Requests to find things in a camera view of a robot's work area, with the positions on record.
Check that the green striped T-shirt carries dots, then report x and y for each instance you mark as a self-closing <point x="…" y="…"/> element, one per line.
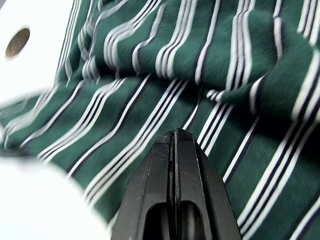
<point x="175" y="62"/>

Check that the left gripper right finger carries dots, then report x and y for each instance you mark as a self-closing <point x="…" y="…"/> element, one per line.
<point x="200" y="185"/>

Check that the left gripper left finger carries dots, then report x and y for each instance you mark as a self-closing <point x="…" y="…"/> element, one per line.
<point x="147" y="180"/>

